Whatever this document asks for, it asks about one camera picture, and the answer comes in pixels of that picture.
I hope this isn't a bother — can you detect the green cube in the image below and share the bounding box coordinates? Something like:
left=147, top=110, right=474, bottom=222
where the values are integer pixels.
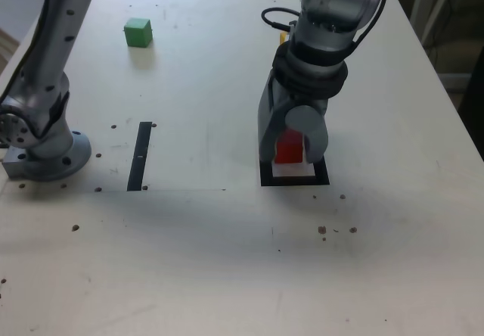
left=123, top=17, right=153, bottom=48

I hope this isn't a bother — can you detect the black tape strip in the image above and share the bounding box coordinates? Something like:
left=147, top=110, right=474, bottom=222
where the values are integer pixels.
left=126, top=121, right=153, bottom=192

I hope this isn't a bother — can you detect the white metal frame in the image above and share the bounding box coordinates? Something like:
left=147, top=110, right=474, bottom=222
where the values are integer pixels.
left=409, top=0, right=457, bottom=48

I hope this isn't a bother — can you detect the white shelf board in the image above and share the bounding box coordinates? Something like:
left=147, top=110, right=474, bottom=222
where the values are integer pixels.
left=438, top=72, right=473, bottom=94

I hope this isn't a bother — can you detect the black tape square outline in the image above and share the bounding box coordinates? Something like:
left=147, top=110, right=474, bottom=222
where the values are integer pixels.
left=259, top=153, right=330, bottom=188

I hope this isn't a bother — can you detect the red cube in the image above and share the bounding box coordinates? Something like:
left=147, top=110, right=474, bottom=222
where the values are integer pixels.
left=274, top=129, right=306, bottom=164

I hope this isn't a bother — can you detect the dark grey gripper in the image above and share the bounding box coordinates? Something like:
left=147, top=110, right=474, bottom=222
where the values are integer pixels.
left=257, top=71, right=330, bottom=163

